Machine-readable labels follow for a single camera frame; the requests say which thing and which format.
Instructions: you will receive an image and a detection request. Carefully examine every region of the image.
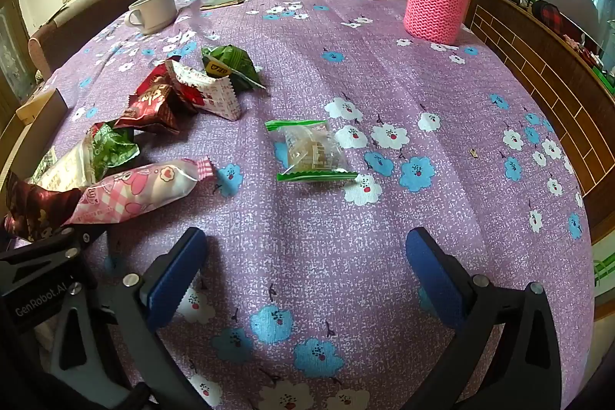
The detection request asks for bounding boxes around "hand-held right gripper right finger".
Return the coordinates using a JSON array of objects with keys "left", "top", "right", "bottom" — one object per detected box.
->
[{"left": 405, "top": 226, "right": 563, "bottom": 410}]

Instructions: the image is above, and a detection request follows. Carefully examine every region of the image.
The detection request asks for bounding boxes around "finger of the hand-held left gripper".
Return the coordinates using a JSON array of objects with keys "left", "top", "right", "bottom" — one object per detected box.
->
[{"left": 0, "top": 225, "right": 107, "bottom": 283}]

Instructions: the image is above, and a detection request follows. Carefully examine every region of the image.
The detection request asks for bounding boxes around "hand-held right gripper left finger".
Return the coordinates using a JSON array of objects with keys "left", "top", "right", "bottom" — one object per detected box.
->
[{"left": 48, "top": 226, "right": 226, "bottom": 410}]

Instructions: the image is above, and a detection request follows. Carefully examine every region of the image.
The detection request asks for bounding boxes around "pink cartoon snack packet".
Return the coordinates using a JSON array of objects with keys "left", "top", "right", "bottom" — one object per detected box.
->
[{"left": 65, "top": 156, "right": 214, "bottom": 226}]

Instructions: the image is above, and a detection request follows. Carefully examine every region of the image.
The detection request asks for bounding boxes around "green and white snack packet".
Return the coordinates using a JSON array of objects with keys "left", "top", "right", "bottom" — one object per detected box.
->
[{"left": 29, "top": 122, "right": 141, "bottom": 192}]

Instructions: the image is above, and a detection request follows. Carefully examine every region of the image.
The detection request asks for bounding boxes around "dark red foil snack packet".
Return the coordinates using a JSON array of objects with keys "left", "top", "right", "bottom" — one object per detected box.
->
[{"left": 4, "top": 172, "right": 85, "bottom": 242}]

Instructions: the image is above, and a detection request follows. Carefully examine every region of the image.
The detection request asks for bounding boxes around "cardboard box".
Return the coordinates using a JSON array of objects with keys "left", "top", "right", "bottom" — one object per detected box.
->
[{"left": 17, "top": 88, "right": 68, "bottom": 125}]

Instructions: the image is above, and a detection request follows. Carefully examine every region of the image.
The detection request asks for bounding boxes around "clear green-edged candy packet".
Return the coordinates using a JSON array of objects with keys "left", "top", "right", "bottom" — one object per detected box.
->
[{"left": 265, "top": 119, "right": 359, "bottom": 183}]

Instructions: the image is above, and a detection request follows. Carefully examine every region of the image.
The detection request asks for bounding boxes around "red and white snack packet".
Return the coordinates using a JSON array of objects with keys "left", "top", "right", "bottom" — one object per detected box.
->
[{"left": 165, "top": 59, "right": 241, "bottom": 121}]

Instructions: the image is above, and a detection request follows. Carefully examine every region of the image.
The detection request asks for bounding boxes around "wooden glass-door cabinet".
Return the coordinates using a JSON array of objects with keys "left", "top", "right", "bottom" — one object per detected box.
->
[{"left": 0, "top": 0, "right": 39, "bottom": 142}]

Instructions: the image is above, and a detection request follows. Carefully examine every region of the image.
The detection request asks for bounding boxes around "purple floral tablecloth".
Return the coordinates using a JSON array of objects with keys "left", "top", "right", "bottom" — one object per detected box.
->
[{"left": 29, "top": 0, "right": 594, "bottom": 410}]

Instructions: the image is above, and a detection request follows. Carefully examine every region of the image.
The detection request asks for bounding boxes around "brown armchair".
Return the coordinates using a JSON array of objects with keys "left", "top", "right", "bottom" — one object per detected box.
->
[{"left": 28, "top": 0, "right": 140, "bottom": 75}]

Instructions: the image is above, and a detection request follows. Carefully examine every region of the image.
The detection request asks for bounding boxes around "white cup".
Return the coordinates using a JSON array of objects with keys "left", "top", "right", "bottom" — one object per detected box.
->
[{"left": 124, "top": 0, "right": 178, "bottom": 35}]

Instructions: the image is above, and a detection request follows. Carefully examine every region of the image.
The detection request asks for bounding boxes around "pink knitted sleeve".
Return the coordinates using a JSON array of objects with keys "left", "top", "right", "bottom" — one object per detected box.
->
[{"left": 404, "top": 0, "right": 474, "bottom": 46}]

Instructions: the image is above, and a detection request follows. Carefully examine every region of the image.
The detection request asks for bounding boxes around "red plaid bag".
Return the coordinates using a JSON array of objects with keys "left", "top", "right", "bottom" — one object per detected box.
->
[{"left": 533, "top": 0, "right": 587, "bottom": 36}]

